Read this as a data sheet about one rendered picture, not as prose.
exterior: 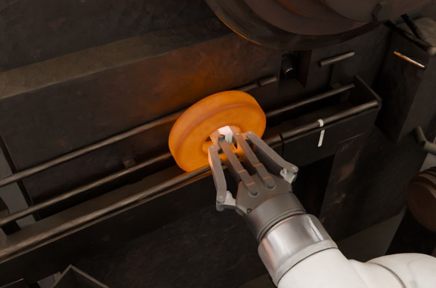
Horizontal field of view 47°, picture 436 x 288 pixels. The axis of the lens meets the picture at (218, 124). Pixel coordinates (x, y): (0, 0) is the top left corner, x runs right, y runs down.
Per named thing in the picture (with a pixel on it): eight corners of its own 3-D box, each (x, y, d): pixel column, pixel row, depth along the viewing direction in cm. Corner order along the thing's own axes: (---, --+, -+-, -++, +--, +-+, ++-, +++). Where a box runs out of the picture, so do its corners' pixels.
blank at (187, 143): (163, 109, 71) (172, 126, 69) (260, 76, 75) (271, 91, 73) (170, 170, 83) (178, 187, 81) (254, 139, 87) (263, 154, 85)
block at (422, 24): (362, 115, 107) (390, 21, 90) (392, 104, 109) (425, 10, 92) (394, 149, 100) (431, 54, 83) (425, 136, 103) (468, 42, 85)
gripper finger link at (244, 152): (267, 187, 67) (276, 184, 68) (231, 130, 74) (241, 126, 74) (265, 204, 70) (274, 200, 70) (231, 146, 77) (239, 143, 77)
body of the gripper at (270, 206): (254, 257, 67) (224, 203, 72) (308, 233, 69) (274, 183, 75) (258, 229, 61) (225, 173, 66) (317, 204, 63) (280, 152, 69)
